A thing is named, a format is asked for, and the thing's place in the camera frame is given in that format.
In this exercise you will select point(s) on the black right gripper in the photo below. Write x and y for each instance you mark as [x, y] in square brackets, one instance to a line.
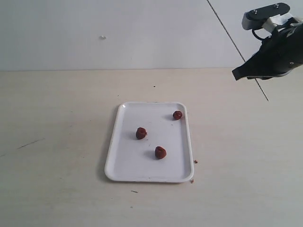
[276, 58]

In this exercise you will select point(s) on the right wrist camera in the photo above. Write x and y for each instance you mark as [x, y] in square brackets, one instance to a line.
[271, 17]

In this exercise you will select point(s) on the white plastic tray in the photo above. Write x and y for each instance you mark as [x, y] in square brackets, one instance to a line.
[132, 160]

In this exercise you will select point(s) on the thin metal skewer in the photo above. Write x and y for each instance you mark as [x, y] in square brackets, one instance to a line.
[234, 44]

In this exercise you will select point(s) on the red hawthorn ball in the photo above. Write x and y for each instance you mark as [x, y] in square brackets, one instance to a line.
[177, 115]
[141, 133]
[160, 152]

